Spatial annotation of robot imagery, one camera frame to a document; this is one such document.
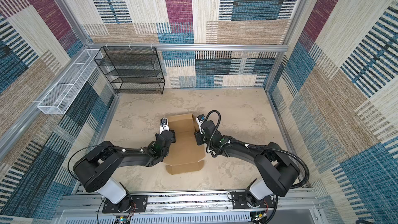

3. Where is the aluminium front mounting rail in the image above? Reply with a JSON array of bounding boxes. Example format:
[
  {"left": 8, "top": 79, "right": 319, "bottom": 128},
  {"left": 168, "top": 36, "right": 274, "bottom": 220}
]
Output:
[{"left": 52, "top": 188, "right": 327, "bottom": 224}]

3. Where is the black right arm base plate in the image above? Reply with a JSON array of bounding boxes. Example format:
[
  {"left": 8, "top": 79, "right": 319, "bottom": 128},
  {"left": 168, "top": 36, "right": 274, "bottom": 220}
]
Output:
[{"left": 227, "top": 191, "right": 275, "bottom": 209}]

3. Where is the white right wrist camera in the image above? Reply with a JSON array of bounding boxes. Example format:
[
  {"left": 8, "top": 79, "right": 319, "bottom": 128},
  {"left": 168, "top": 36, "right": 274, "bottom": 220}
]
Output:
[{"left": 196, "top": 114, "right": 206, "bottom": 134}]

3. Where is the black wire mesh shelf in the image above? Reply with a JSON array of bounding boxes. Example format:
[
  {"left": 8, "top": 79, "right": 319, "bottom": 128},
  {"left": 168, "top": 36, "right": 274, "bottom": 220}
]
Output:
[{"left": 94, "top": 46, "right": 165, "bottom": 94}]

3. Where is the black corrugated cable conduit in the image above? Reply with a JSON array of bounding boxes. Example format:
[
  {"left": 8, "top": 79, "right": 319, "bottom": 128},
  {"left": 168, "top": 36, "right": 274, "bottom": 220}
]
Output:
[{"left": 205, "top": 109, "right": 311, "bottom": 222}]

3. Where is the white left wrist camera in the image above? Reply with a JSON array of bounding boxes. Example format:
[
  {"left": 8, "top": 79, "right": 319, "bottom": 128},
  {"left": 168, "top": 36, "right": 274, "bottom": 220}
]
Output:
[{"left": 159, "top": 117, "right": 170, "bottom": 134}]

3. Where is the white wire mesh basket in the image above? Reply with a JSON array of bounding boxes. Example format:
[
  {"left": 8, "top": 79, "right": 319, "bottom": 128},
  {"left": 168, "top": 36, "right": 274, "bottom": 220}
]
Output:
[{"left": 38, "top": 49, "right": 99, "bottom": 115}]

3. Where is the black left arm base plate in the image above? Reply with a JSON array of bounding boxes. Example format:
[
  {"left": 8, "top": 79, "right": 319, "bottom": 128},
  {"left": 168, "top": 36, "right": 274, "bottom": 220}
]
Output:
[{"left": 102, "top": 195, "right": 148, "bottom": 214}]

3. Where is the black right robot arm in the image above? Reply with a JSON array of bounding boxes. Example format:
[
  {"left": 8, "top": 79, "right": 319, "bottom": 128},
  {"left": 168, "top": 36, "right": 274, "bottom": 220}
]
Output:
[{"left": 195, "top": 120, "right": 301, "bottom": 207}]

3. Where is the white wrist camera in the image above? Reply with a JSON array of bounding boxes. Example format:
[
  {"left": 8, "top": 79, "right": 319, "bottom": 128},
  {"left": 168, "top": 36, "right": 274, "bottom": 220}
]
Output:
[
  {"left": 159, "top": 117, "right": 170, "bottom": 134},
  {"left": 196, "top": 114, "right": 206, "bottom": 134}
]

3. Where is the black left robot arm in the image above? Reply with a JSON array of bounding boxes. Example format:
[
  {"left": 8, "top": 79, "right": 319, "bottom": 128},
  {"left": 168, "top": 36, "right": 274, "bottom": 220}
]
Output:
[{"left": 73, "top": 130, "right": 176, "bottom": 213}]

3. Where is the brown cardboard box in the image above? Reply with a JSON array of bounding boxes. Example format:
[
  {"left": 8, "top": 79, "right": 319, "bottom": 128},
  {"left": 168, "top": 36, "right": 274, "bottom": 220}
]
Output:
[{"left": 163, "top": 114, "right": 205, "bottom": 175}]

